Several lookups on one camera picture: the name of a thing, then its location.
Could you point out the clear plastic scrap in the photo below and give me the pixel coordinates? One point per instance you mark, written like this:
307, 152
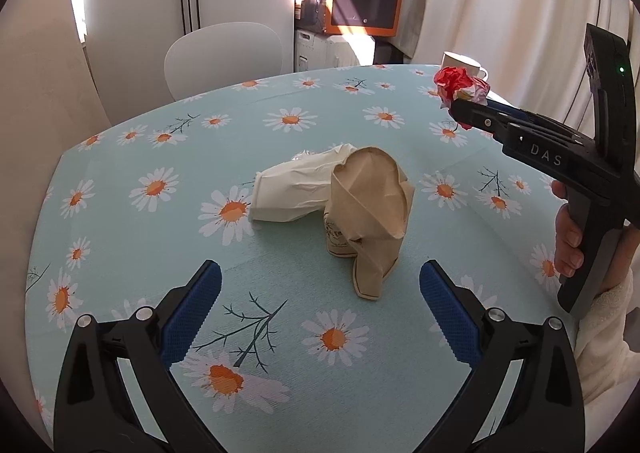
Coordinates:
306, 155

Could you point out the brown paper bag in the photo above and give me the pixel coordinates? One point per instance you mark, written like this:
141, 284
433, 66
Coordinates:
370, 203

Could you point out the white mug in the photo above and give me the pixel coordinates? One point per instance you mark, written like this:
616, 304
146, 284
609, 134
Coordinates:
462, 62

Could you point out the red and white wrapper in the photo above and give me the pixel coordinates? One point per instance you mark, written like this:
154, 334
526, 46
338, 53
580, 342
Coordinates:
455, 80

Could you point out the white cabinet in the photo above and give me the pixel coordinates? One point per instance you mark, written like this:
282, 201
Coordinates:
135, 8

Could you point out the person's right forearm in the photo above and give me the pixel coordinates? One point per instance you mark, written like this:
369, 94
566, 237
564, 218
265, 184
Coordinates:
610, 343

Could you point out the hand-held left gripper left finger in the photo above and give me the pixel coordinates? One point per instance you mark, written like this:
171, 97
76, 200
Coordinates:
192, 313

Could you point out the white appliance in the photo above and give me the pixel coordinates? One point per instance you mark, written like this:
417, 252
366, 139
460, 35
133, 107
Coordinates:
320, 50

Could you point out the white chair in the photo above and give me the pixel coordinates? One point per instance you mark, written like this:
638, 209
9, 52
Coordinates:
220, 53

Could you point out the daisy print tablecloth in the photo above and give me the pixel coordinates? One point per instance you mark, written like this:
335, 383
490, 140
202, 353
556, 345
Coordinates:
150, 243

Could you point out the crushed white paper cup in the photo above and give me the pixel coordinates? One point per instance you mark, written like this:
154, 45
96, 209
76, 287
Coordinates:
290, 193

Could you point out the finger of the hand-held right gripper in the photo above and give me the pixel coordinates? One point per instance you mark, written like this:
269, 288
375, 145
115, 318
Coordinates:
510, 109
480, 118

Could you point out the person's right hand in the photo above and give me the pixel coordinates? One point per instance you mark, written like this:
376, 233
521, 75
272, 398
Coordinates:
567, 243

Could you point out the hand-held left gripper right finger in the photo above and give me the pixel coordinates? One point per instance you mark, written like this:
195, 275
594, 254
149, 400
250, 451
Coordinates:
450, 315

